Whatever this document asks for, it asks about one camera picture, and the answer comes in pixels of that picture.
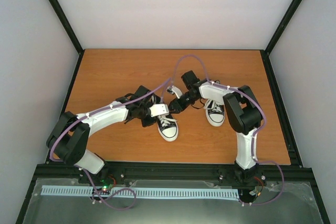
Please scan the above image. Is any black aluminium frame rail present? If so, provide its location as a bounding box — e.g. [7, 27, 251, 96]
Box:
[34, 163, 314, 183]

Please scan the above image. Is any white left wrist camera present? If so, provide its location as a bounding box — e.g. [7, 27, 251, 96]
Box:
[149, 103, 170, 118]

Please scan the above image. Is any white shoelace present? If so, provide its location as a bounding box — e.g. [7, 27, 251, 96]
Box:
[204, 99, 224, 115]

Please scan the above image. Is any black right corner frame post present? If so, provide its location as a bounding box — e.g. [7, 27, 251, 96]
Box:
[264, 0, 320, 54]

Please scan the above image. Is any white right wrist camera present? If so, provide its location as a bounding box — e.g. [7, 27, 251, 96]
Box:
[166, 85, 183, 99]

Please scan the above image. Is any black corner frame post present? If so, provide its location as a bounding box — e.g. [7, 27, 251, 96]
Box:
[264, 0, 320, 54]
[33, 0, 85, 54]

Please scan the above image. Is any black left corner frame post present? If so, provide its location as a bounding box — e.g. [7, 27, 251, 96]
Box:
[33, 0, 85, 54]

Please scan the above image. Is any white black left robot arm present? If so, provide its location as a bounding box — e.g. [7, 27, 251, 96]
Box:
[46, 86, 160, 184]

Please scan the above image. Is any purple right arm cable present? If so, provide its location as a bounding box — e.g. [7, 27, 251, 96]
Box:
[173, 55, 286, 207]

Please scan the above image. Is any light blue slotted cable duct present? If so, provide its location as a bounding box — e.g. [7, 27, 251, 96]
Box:
[40, 185, 239, 201]

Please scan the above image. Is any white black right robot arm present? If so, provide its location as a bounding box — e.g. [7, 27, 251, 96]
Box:
[167, 71, 265, 172]

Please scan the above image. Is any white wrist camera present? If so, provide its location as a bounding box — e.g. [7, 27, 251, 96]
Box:
[149, 103, 170, 118]
[166, 85, 183, 99]

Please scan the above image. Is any black canvas sneaker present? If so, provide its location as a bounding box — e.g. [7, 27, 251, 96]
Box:
[205, 105, 225, 127]
[157, 114, 179, 142]

